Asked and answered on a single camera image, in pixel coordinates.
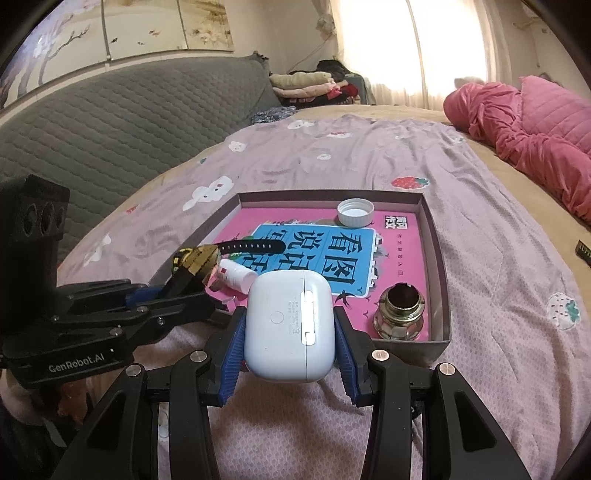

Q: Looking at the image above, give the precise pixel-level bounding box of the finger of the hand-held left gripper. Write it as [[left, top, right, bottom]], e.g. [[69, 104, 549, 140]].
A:
[[58, 268, 208, 310], [51, 292, 219, 346]]

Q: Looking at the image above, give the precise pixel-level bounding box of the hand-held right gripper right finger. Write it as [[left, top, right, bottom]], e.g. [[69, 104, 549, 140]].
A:
[[332, 305, 532, 480]]

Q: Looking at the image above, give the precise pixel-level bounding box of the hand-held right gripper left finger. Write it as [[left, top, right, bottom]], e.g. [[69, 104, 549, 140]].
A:
[[55, 307, 247, 480]]

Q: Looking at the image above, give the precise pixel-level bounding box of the yellow and black wristwatch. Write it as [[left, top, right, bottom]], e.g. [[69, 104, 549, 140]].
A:
[[172, 237, 286, 288]]

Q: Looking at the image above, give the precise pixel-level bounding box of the small white red-label bottle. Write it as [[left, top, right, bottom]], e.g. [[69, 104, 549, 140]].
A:
[[210, 258, 257, 294]]

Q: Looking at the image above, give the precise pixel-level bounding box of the white earbuds case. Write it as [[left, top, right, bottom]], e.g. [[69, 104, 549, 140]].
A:
[[244, 269, 336, 384]]

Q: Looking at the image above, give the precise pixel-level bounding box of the shallow grey cardboard box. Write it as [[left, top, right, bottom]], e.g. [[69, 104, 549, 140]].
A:
[[148, 191, 452, 366]]

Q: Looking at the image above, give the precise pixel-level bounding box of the white plastic bottle cap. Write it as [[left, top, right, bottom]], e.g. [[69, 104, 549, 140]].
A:
[[336, 198, 375, 229]]

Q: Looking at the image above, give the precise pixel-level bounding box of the brass threaded fitting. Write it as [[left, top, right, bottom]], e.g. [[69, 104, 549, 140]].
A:
[[373, 285, 428, 343]]

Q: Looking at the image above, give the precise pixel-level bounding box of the pink and blue book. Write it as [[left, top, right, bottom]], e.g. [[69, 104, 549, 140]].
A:
[[221, 206, 433, 343]]

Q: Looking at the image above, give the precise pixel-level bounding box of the grey quilted headboard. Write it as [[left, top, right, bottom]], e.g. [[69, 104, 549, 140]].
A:
[[0, 58, 281, 260]]

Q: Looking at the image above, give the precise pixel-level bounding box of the lilac floral blanket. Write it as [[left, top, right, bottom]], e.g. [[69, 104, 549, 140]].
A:
[[58, 113, 588, 480]]

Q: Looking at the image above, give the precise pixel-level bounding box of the dark patterned cloth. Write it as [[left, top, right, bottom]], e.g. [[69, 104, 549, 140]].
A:
[[252, 106, 297, 125]]

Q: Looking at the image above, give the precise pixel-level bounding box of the tan bed sheet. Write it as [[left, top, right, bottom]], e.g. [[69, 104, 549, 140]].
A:
[[295, 104, 591, 354]]

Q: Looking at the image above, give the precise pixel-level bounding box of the stack of folded clothes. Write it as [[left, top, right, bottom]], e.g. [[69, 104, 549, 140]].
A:
[[269, 59, 370, 106]]

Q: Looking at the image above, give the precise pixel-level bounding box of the pink quilted duvet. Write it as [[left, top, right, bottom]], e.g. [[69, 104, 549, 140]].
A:
[[443, 75, 591, 227]]

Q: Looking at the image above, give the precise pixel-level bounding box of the white sheer curtain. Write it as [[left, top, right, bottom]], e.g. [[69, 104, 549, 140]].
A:
[[336, 0, 525, 110]]

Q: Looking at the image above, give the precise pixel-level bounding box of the blossom tree wall mural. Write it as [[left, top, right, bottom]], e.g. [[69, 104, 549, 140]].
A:
[[0, 0, 237, 110]]

